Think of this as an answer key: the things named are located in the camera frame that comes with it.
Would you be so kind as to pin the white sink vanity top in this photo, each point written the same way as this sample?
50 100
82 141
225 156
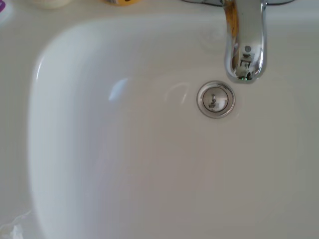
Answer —
149 174

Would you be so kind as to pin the chrome drain stopper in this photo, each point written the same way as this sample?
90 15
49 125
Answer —
215 99

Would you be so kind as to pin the orange bottle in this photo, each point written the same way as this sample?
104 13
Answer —
120 2

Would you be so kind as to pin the chrome faucet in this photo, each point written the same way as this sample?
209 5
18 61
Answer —
249 25

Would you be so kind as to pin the cream soap bar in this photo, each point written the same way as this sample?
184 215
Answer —
53 3

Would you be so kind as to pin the white bottle with purple cap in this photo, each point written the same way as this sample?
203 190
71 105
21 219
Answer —
3 10

